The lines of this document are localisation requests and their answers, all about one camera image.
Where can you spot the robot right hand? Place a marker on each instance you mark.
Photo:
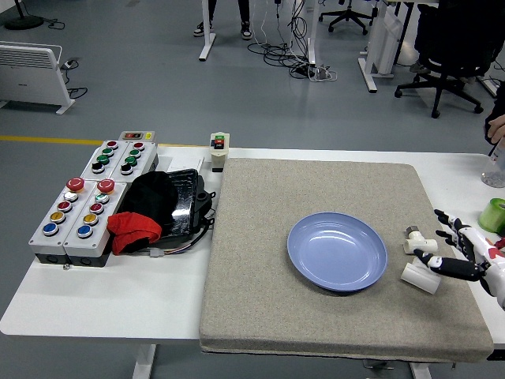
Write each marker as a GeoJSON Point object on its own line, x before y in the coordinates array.
{"type": "Point", "coordinates": [487, 256]}

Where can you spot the person's right hand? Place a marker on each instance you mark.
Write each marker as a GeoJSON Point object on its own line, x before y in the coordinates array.
{"type": "Point", "coordinates": [498, 126]}

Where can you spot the clear plastic bottle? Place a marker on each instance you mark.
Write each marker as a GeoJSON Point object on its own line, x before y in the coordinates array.
{"type": "Point", "coordinates": [495, 173]}

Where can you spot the large white pipe tee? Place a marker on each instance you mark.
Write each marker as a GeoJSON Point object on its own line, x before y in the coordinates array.
{"type": "Point", "coordinates": [418, 279]}

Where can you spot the blue plate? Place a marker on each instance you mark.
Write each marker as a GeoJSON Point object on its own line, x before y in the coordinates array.
{"type": "Point", "coordinates": [335, 252]}

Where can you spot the small red object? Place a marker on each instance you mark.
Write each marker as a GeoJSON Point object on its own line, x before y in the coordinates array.
{"type": "Point", "coordinates": [501, 242]}

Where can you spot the green tape roll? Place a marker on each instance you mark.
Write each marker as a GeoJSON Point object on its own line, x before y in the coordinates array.
{"type": "Point", "coordinates": [491, 217]}

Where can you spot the large black office chair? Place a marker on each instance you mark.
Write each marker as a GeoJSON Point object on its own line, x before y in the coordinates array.
{"type": "Point", "coordinates": [453, 39]}

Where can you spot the white desk with panel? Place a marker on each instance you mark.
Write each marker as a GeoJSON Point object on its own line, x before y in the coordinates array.
{"type": "Point", "coordinates": [384, 39]}

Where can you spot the white plug cluster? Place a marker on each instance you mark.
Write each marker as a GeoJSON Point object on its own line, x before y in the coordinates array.
{"type": "Point", "coordinates": [321, 73]}

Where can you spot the grey-brown mat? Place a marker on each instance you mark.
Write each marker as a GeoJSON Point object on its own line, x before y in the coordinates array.
{"type": "Point", "coordinates": [276, 308]}

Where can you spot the person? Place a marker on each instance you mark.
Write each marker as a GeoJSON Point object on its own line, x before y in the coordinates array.
{"type": "Point", "coordinates": [244, 16]}

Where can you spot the black glossy foot pedal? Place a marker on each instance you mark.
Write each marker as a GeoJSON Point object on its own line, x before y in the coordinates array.
{"type": "Point", "coordinates": [185, 205]}

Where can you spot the white paper card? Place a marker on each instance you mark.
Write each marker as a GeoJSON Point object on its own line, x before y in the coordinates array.
{"type": "Point", "coordinates": [189, 163]}

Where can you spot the black cloth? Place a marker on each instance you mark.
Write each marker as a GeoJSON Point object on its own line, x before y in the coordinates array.
{"type": "Point", "coordinates": [150, 197]}

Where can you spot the red cloth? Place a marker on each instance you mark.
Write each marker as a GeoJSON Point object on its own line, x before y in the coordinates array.
{"type": "Point", "coordinates": [130, 229]}

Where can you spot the four-button control box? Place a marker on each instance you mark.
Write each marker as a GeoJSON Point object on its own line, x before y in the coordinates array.
{"type": "Point", "coordinates": [103, 160]}
{"type": "Point", "coordinates": [132, 160]}

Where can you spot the white table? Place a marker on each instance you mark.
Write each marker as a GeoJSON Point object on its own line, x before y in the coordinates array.
{"type": "Point", "coordinates": [118, 300]}

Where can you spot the five-button control box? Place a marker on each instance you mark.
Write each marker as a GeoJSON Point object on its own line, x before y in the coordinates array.
{"type": "Point", "coordinates": [39, 241]}
{"type": "Point", "coordinates": [98, 237]}

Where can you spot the grey power socket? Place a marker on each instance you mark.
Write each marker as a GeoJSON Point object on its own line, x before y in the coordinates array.
{"type": "Point", "coordinates": [70, 63]}

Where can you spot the white panel heater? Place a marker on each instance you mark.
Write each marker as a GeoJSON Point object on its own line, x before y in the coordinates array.
{"type": "Point", "coordinates": [31, 75]}

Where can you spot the black round stand base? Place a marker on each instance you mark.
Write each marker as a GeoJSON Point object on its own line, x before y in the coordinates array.
{"type": "Point", "coordinates": [23, 21]}

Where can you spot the white green-red push switch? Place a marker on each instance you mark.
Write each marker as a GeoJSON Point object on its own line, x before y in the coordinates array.
{"type": "Point", "coordinates": [219, 156]}

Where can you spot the white desk frame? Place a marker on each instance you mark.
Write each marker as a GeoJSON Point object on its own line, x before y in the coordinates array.
{"type": "Point", "coordinates": [207, 39]}

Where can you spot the grey switch box yellow label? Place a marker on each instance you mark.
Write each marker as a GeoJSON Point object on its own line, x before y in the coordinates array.
{"type": "Point", "coordinates": [137, 136]}

